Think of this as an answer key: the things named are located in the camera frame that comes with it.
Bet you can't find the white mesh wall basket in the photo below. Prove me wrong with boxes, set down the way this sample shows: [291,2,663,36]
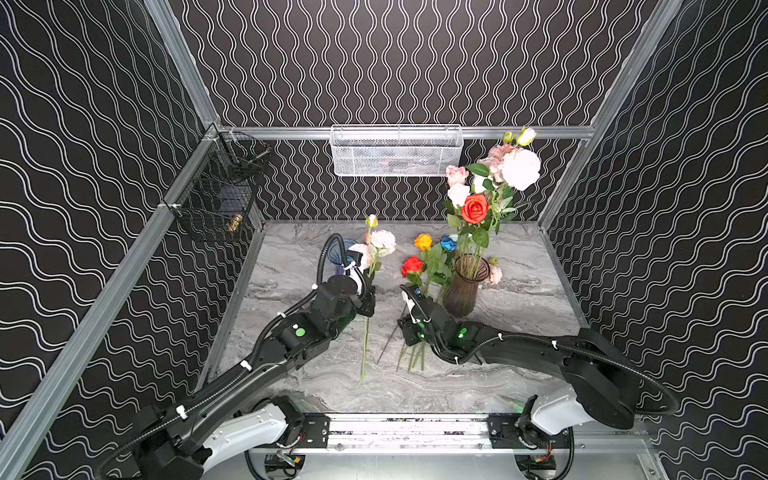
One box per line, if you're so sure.
[329,124,464,177]

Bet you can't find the pink flower spray stem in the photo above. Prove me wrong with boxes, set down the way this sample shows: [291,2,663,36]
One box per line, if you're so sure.
[446,127,542,256]

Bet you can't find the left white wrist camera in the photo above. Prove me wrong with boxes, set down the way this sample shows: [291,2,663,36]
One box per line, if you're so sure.
[343,260,367,297]

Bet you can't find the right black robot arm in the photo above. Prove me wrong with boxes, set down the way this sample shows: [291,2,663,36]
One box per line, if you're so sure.
[398,286,680,435]

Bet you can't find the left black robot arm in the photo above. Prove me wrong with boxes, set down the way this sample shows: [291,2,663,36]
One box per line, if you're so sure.
[95,275,376,479]

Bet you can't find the pile of artificial flowers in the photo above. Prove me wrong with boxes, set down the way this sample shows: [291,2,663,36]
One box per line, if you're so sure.
[396,234,504,365]

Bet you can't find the smoky pink glass vase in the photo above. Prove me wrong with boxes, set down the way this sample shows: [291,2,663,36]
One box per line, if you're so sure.
[442,255,491,317]

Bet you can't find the blue purple glass vase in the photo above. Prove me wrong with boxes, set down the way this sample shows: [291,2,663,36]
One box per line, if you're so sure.
[326,237,361,277]

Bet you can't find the black wire wall basket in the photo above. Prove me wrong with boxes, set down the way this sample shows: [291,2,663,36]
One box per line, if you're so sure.
[162,125,273,244]

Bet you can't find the orange red rose stem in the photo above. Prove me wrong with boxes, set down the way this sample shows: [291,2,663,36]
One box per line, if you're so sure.
[459,194,490,256]

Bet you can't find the pale pink flower spray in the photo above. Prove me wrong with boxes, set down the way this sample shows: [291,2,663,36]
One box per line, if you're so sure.
[353,214,396,386]

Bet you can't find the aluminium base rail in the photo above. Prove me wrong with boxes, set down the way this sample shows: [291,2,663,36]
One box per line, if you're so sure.
[290,413,652,455]

